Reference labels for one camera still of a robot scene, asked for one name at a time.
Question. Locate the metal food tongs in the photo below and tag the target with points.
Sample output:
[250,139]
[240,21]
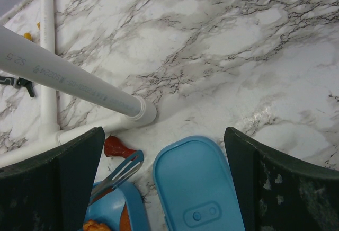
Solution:
[122,173]

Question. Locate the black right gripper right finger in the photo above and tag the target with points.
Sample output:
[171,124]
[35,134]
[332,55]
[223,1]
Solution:
[276,191]

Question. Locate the blue lunch box lid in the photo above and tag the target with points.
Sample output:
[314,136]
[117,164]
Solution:
[195,186]

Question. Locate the blue lunch box base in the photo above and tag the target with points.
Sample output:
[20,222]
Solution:
[108,208]

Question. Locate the black pruning shears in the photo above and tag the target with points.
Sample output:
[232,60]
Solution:
[18,83]

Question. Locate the red chili pepper piece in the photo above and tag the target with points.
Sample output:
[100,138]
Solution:
[114,147]

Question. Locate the white PVC pipe frame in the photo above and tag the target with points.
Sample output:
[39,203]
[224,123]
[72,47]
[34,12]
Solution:
[39,64]

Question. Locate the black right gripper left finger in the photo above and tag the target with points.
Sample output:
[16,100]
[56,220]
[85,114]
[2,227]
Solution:
[51,191]

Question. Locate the orange chicken wing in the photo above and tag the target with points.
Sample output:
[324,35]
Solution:
[92,225]

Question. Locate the yellow handled pliers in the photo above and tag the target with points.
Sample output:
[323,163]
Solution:
[28,35]

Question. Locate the brown fried patty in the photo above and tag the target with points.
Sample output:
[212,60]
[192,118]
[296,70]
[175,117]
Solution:
[124,223]

